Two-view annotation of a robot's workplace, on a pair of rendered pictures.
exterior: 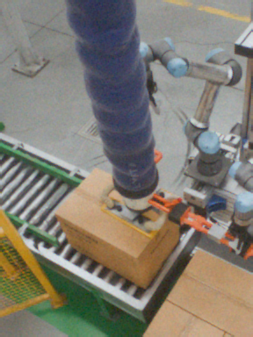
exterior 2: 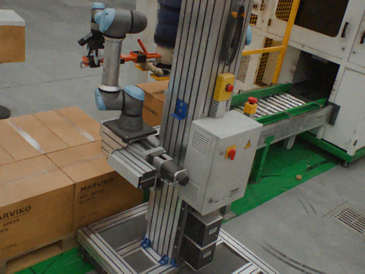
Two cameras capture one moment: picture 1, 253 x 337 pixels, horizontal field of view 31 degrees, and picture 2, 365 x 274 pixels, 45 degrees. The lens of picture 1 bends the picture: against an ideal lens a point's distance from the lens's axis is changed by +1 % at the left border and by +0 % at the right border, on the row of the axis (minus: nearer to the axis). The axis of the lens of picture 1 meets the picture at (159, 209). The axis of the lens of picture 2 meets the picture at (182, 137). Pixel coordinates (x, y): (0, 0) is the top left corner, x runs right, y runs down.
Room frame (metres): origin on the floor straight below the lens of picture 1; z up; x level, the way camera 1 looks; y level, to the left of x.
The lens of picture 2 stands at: (1.77, -2.90, 2.16)
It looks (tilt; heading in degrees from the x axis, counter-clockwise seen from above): 27 degrees down; 93
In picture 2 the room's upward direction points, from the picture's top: 10 degrees clockwise
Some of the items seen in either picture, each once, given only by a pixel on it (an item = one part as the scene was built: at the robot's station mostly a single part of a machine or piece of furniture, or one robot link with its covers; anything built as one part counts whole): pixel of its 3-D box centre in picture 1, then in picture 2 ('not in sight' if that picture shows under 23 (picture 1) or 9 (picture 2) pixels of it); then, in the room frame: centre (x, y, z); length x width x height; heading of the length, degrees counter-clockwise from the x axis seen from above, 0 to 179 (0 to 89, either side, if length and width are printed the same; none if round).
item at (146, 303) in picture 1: (171, 264); not in sight; (1.32, -0.02, 0.58); 0.70 x 0.03 x 0.06; 141
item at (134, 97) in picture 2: not in sight; (132, 99); (1.35, -0.71, 1.20); 0.13 x 0.12 x 0.14; 28
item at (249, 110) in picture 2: not in sight; (236, 162); (2.07, 0.11, 0.50); 0.07 x 0.07 x 1.00; 51
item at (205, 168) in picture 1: (209, 161); not in sight; (1.67, -0.32, 1.09); 0.15 x 0.15 x 0.10
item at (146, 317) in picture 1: (172, 272); not in sight; (1.31, -0.02, 0.47); 0.70 x 0.03 x 0.15; 141
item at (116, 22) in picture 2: not in sight; (112, 62); (1.23, -0.77, 1.41); 0.15 x 0.12 x 0.55; 28
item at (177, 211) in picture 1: (178, 212); (138, 56); (1.24, -0.09, 1.25); 0.10 x 0.08 x 0.06; 137
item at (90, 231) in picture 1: (120, 227); (177, 112); (1.54, 0.26, 0.75); 0.60 x 0.40 x 0.40; 49
